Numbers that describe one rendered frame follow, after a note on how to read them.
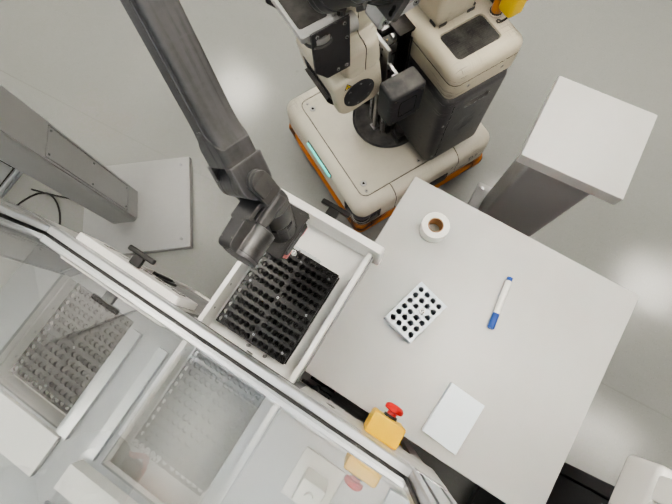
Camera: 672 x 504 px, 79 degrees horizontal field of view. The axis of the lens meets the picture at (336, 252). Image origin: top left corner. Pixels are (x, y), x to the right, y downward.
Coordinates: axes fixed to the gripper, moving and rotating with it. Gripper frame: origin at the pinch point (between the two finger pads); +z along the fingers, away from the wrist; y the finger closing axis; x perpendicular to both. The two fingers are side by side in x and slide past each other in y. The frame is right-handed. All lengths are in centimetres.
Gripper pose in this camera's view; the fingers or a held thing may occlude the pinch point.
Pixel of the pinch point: (286, 245)
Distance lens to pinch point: 83.7
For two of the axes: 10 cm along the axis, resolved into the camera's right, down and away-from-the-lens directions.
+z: 0.1, 3.3, 9.4
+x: 8.6, 4.8, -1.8
